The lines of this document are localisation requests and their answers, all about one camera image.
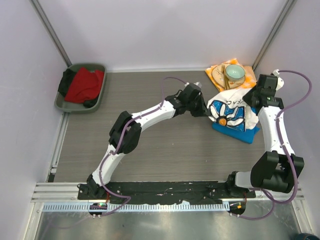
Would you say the white flower print t-shirt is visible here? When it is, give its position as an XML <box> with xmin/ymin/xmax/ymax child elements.
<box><xmin>207</xmin><ymin>88</ymin><xmax>259</xmax><ymax>132</ymax></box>

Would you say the blue t-shirt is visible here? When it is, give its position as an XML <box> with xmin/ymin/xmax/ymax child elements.
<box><xmin>211</xmin><ymin>106</ymin><xmax>261</xmax><ymax>145</ymax></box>

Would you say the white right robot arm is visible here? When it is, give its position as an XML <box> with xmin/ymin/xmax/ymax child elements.
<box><xmin>225</xmin><ymin>70</ymin><xmax>305</xmax><ymax>198</ymax></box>

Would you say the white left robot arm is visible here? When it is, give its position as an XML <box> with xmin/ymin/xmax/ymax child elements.
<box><xmin>85</xmin><ymin>82</ymin><xmax>211</xmax><ymax>200</ymax></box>

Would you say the orange checkered cloth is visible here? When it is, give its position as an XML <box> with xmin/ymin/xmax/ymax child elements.
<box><xmin>205</xmin><ymin>58</ymin><xmax>257</xmax><ymax>92</ymax></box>

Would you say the light green bowl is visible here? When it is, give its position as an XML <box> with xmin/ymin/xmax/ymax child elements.
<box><xmin>224</xmin><ymin>64</ymin><xmax>246</xmax><ymax>82</ymax></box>

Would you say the beige decorated plate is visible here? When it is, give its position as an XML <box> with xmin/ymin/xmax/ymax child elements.
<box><xmin>211</xmin><ymin>63</ymin><xmax>245</xmax><ymax>91</ymax></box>

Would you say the gold cutlery piece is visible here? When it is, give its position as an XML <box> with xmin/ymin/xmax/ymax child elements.
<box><xmin>221</xmin><ymin>64</ymin><xmax>230</xmax><ymax>90</ymax></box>

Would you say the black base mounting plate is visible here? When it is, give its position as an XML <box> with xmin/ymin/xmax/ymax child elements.
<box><xmin>77</xmin><ymin>180</ymin><xmax>257</xmax><ymax>205</ymax></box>

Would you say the red t-shirt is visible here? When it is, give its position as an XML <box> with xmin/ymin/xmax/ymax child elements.
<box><xmin>64</xmin><ymin>67</ymin><xmax>105</xmax><ymax>108</ymax></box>

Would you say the black t-shirt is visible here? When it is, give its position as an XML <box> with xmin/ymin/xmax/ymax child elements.
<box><xmin>57</xmin><ymin>67</ymin><xmax>100</xmax><ymax>109</ymax></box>

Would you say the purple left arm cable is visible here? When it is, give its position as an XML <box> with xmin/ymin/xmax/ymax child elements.
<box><xmin>98</xmin><ymin>76</ymin><xmax>192</xmax><ymax>217</ymax></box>

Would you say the aluminium frame rail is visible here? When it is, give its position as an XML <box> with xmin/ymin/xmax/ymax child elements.
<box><xmin>31</xmin><ymin>182</ymin><xmax>305</xmax><ymax>203</ymax></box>

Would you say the white slotted cable duct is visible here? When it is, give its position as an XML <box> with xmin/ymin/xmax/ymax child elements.
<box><xmin>42</xmin><ymin>201</ymin><xmax>230</xmax><ymax>213</ymax></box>

